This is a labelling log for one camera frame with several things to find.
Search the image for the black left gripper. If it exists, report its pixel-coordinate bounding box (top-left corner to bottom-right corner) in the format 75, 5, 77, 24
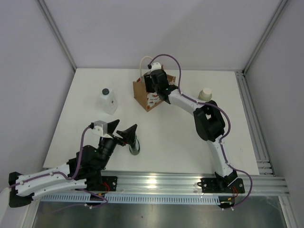
97, 120, 137, 170

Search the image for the white bottle grey cap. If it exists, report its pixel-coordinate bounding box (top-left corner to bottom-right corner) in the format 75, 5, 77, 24
100, 88, 118, 115

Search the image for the sage green lotion bottle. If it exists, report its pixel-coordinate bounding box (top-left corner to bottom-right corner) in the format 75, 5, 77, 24
198, 87, 212, 102

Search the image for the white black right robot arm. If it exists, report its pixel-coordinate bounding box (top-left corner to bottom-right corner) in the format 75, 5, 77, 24
143, 66, 238, 192

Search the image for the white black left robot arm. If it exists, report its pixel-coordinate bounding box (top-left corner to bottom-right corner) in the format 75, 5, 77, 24
8, 119, 140, 208

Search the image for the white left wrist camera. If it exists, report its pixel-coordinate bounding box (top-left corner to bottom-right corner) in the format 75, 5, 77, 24
92, 120, 107, 137

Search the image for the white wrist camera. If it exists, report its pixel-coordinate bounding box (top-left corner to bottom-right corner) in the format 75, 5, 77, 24
92, 120, 107, 137
147, 62, 163, 71

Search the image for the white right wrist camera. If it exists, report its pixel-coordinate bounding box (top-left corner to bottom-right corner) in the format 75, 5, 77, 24
147, 62, 163, 71

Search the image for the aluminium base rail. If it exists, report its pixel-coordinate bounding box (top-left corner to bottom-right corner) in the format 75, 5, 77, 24
101, 171, 290, 196

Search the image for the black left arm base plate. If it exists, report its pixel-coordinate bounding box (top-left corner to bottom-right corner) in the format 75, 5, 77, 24
85, 175, 118, 192

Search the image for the slotted white cable duct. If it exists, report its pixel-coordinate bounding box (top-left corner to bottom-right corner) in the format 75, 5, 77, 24
41, 193, 220, 205

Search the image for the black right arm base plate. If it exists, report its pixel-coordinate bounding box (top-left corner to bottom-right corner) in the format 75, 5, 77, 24
197, 178, 245, 193

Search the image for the aluminium frame post left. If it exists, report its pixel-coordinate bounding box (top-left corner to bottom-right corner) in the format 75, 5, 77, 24
35, 0, 77, 72

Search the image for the aluminium frame post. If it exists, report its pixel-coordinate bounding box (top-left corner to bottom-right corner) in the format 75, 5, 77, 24
242, 0, 291, 76
35, 0, 77, 72

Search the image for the aluminium side rail right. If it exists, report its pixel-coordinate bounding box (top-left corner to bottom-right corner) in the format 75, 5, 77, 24
235, 69, 276, 176

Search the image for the aluminium frame post right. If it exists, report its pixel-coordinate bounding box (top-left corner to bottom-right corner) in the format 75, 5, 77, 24
242, 0, 291, 76

